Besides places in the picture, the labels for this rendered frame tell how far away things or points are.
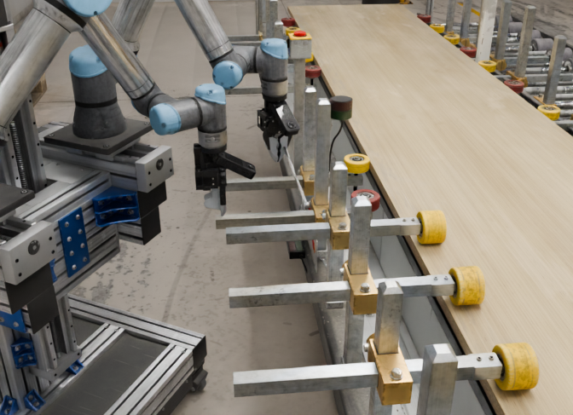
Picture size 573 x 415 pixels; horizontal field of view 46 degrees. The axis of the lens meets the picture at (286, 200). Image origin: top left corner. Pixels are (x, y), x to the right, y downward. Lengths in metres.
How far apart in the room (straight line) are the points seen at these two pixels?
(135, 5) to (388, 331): 1.19
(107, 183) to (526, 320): 1.16
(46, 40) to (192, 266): 1.96
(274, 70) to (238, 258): 1.53
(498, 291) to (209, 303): 1.69
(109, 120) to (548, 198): 1.24
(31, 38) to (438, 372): 1.00
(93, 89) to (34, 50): 0.49
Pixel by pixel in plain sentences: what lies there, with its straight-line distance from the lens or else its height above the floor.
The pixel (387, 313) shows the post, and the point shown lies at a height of 1.06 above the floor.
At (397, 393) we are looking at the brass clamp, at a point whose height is 0.95.
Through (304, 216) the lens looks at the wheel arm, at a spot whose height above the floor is 0.86.
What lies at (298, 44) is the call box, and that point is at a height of 1.20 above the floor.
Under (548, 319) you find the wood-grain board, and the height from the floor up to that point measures 0.90.
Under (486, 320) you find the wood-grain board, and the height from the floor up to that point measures 0.90.
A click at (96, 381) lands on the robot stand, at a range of 2.35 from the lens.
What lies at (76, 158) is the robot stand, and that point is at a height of 0.97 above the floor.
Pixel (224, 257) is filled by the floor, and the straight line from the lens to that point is 3.28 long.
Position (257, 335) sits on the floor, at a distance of 2.78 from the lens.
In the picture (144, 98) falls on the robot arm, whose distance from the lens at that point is 1.72.
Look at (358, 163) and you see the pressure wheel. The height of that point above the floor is 0.91.
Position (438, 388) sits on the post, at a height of 1.12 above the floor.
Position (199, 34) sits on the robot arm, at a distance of 1.79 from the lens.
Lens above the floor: 1.74
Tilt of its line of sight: 27 degrees down
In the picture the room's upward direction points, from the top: straight up
